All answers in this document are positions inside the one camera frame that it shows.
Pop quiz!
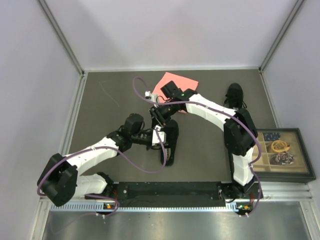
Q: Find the black sneaker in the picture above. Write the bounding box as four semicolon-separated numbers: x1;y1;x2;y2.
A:
163;119;179;167
224;83;247;110

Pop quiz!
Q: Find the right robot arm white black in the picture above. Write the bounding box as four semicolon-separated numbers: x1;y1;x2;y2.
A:
144;81;258;198

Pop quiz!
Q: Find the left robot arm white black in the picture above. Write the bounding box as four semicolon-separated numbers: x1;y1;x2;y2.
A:
37;113;166;207

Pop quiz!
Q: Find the pink folded cloth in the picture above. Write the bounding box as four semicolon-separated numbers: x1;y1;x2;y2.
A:
152;72;199;103

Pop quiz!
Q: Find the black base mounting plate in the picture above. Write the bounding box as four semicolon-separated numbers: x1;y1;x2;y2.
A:
84;181;265;207

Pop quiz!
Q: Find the dark framed compartment box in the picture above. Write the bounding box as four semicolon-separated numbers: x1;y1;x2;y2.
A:
253;128;316;184

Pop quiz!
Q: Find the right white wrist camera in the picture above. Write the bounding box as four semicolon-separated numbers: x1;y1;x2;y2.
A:
144;91;158;103

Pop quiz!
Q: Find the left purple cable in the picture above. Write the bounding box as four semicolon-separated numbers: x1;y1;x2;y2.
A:
36;129;168;218

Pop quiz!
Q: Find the purple cable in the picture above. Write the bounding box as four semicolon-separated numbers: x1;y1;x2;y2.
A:
132;76;263;217
36;129;168;218

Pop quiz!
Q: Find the grey slotted cable duct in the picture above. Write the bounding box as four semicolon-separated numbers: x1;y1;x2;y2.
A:
49;201;253;213

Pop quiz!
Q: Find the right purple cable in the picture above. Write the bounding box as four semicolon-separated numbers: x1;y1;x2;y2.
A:
132;76;263;217

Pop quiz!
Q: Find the aluminium frame rail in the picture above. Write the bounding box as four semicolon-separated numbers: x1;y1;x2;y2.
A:
39;181;315;202

